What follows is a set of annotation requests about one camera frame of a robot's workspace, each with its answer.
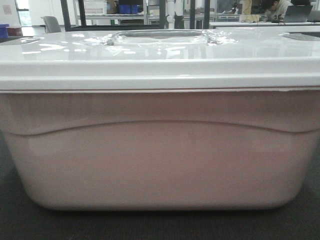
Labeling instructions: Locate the white bin with lid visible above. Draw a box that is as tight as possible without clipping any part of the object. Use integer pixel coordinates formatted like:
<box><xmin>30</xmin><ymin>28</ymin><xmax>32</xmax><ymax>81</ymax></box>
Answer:
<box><xmin>0</xmin><ymin>27</ymin><xmax>320</xmax><ymax>211</ymax></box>

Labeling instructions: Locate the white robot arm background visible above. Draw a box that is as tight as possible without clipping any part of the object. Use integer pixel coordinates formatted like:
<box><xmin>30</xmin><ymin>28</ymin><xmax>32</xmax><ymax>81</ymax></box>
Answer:
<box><xmin>165</xmin><ymin>0</ymin><xmax>175</xmax><ymax>29</ymax></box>

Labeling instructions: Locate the blue bin on far shelf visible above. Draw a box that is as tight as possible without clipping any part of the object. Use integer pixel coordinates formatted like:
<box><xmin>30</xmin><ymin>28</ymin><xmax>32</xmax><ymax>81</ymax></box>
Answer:
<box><xmin>117</xmin><ymin>4</ymin><xmax>139</xmax><ymax>15</ymax></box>

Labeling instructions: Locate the white crate on far shelf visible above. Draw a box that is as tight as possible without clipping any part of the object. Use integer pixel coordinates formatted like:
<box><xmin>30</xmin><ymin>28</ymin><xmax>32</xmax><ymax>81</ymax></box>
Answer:
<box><xmin>84</xmin><ymin>0</ymin><xmax>107</xmax><ymax>15</ymax></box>

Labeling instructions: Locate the white work table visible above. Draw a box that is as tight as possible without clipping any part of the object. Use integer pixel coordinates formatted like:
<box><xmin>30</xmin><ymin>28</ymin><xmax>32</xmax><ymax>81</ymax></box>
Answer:
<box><xmin>209</xmin><ymin>21</ymin><xmax>320</xmax><ymax>29</ymax></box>

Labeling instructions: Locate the grey office chair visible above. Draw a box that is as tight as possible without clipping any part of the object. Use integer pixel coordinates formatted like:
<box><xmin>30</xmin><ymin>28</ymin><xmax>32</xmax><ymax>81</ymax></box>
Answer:
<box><xmin>41</xmin><ymin>16</ymin><xmax>62</xmax><ymax>34</ymax></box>

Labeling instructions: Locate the seated person in hoodie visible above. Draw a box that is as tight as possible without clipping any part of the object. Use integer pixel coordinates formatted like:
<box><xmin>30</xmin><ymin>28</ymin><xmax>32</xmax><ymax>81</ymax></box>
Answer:
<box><xmin>261</xmin><ymin>0</ymin><xmax>293</xmax><ymax>22</ymax></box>

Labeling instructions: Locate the grey laptop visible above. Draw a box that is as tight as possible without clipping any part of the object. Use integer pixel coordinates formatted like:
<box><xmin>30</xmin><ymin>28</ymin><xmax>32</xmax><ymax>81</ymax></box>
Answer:
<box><xmin>283</xmin><ymin>5</ymin><xmax>313</xmax><ymax>23</ymax></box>

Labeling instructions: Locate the black frame post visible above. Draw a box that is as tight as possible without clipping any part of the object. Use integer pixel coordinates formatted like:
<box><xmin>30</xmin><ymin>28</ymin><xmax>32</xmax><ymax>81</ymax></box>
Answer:
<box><xmin>60</xmin><ymin>0</ymin><xmax>71</xmax><ymax>32</ymax></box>

